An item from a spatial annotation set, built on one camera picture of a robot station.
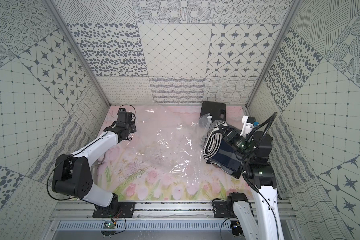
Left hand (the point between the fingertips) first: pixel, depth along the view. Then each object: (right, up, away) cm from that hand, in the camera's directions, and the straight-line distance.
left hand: (133, 124), depth 90 cm
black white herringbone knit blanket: (+45, -5, -26) cm, 52 cm away
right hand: (+47, -1, -26) cm, 53 cm away
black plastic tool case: (+57, +10, +21) cm, 62 cm away
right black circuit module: (+57, -50, -18) cm, 78 cm away
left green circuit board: (-5, -48, -18) cm, 52 cm away
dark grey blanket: (+56, -20, -6) cm, 60 cm away
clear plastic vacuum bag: (+24, -8, -8) cm, 27 cm away
